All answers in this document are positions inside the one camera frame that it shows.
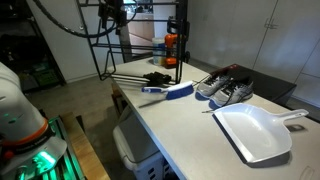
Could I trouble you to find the black storage shelf unit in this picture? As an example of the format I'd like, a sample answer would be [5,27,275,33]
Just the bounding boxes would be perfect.
[0,0,67,93]

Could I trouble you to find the green-lit robot base mount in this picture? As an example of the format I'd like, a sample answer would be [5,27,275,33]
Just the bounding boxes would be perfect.
[0,114,86,180]

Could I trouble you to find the white plastic dustpan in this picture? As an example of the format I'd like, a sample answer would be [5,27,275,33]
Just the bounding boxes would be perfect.
[212,102,310,164]

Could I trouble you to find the black corrugated cable conduit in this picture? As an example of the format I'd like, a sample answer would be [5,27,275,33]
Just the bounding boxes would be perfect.
[31,0,138,39]

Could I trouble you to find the brown wooden stool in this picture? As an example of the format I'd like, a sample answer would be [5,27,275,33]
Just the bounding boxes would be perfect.
[110,83,126,118]

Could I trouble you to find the white laundry basket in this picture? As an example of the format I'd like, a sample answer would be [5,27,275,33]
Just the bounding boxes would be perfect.
[112,106,178,180]

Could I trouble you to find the thin dark metal rod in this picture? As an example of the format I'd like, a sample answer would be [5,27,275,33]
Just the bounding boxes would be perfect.
[137,98,168,111]

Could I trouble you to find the white cabinet doors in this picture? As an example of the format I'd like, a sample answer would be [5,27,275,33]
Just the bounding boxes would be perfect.
[191,0,320,108]

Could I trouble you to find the wooden workbench top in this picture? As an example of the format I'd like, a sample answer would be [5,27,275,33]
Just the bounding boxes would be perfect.
[59,111,111,180]

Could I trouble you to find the dark red handled stick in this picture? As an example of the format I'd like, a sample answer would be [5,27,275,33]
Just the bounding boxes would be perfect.
[192,64,239,84]

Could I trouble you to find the blue hand brush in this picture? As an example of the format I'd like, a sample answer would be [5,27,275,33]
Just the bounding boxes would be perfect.
[140,80,195,101]

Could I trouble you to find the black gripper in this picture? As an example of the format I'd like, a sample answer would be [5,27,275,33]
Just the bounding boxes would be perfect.
[97,1,128,36]

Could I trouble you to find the grey running sneaker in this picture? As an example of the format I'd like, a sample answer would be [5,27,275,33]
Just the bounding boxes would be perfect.
[196,73,234,100]
[210,78,255,108]

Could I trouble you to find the black wire rack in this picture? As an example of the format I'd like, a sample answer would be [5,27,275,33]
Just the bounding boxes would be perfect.
[75,0,189,85]

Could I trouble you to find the white wipes container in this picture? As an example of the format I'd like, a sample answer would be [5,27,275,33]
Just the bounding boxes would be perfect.
[151,37,167,66]

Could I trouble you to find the black work gloves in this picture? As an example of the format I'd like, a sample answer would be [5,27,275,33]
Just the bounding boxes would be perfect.
[142,70,174,88]

